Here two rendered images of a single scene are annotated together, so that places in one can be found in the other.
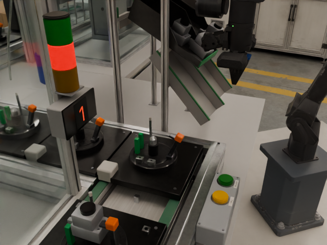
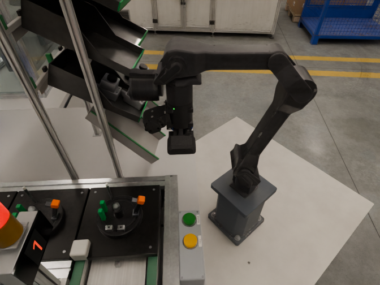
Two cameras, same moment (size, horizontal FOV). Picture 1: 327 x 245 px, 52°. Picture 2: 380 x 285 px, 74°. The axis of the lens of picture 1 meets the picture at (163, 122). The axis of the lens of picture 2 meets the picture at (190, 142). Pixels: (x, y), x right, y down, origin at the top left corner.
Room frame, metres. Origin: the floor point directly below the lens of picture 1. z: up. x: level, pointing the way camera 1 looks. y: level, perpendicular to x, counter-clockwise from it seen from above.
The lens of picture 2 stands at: (0.33, -0.01, 1.69)
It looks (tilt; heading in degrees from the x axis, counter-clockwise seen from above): 44 degrees down; 337
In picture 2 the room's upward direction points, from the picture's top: straight up
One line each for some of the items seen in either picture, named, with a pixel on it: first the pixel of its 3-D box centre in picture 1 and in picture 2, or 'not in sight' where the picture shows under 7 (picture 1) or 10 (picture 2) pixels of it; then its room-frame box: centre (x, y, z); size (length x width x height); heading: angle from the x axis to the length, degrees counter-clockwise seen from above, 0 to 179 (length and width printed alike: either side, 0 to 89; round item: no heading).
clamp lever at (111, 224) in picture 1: (109, 233); not in sight; (0.46, 0.11, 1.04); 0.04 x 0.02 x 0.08; 70
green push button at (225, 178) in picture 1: (225, 181); (189, 219); (0.70, -0.17, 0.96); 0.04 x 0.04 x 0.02
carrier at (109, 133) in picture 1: (79, 131); (35, 214); (0.88, 0.26, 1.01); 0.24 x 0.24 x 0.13; 70
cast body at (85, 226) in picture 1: (85, 218); not in sight; (0.48, 0.16, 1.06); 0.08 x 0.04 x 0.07; 70
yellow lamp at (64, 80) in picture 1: (65, 77); (0, 228); (0.65, 0.20, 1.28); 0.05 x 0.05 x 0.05
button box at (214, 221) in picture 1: (219, 206); (190, 245); (0.64, -0.14, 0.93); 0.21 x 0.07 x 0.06; 160
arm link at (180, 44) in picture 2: not in sight; (237, 68); (0.72, -0.28, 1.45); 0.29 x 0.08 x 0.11; 65
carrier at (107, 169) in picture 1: (153, 147); (117, 210); (0.79, 0.03, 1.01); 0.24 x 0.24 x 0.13; 70
